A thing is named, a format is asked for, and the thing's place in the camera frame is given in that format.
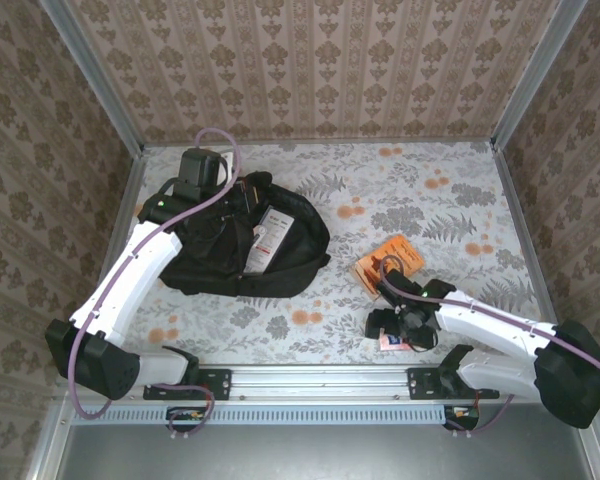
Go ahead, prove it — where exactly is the orange book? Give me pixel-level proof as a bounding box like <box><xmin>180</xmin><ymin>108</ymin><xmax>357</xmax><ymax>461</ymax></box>
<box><xmin>350</xmin><ymin>235</ymin><xmax>426</xmax><ymax>301</ymax></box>

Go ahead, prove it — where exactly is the aluminium mounting rail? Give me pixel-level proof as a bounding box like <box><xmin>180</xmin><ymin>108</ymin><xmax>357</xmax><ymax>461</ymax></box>
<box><xmin>54</xmin><ymin>363</ymin><xmax>594</xmax><ymax>401</ymax></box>

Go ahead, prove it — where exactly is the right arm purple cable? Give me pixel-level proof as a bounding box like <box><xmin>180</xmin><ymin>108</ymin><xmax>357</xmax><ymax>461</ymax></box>
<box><xmin>377</xmin><ymin>254</ymin><xmax>600</xmax><ymax>434</ymax></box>

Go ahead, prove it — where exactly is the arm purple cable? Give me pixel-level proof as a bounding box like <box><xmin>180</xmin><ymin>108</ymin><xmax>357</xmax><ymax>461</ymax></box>
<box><xmin>377</xmin><ymin>254</ymin><xmax>600</xmax><ymax>434</ymax></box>
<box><xmin>67</xmin><ymin>127</ymin><xmax>242</xmax><ymax>436</ymax></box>

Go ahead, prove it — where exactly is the black backpack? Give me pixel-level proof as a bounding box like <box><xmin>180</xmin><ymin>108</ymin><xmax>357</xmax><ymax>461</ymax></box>
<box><xmin>158</xmin><ymin>171</ymin><xmax>332</xmax><ymax>300</ymax></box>

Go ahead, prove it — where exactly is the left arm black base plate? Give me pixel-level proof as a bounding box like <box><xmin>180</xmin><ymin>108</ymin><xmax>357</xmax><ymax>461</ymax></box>
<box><xmin>143</xmin><ymin>368</ymin><xmax>232</xmax><ymax>401</ymax></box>

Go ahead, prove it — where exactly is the white red stationery package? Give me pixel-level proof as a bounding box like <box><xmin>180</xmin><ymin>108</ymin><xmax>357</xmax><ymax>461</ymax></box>
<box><xmin>243</xmin><ymin>204</ymin><xmax>296</xmax><ymax>276</ymax></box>

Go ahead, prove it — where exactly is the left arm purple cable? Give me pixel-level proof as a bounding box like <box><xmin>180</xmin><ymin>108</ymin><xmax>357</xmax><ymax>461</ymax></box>
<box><xmin>67</xmin><ymin>127</ymin><xmax>242</xmax><ymax>436</ymax></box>

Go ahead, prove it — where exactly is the slotted grey cable duct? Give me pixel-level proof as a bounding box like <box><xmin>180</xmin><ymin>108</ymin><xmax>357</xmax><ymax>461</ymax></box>
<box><xmin>72</xmin><ymin>405</ymin><xmax>451</xmax><ymax>426</ymax></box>

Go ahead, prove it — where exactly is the grey metal sheet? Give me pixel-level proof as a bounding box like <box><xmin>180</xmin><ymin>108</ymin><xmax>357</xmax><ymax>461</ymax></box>
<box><xmin>54</xmin><ymin>424</ymin><xmax>596</xmax><ymax>480</ymax></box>

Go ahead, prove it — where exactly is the aluminium frame post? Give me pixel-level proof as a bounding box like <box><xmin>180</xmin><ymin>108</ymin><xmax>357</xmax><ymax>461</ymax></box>
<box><xmin>489</xmin><ymin>0</ymin><xmax>589</xmax><ymax>151</ymax></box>
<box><xmin>39</xmin><ymin>0</ymin><xmax>146</xmax><ymax>156</ymax></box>

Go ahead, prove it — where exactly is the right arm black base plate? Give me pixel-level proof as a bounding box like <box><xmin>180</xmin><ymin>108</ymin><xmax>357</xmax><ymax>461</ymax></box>
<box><xmin>407</xmin><ymin>368</ymin><xmax>500</xmax><ymax>400</ymax></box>

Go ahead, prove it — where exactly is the aluminium table side rail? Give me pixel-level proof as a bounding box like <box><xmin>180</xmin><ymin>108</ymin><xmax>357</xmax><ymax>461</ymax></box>
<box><xmin>489</xmin><ymin>142</ymin><xmax>571</xmax><ymax>361</ymax></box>
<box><xmin>74</xmin><ymin>149</ymin><xmax>149</xmax><ymax>364</ymax></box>

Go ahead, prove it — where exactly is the pink card pack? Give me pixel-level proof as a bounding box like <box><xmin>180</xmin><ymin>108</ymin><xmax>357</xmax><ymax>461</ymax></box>
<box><xmin>378</xmin><ymin>332</ymin><xmax>412</xmax><ymax>353</ymax></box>

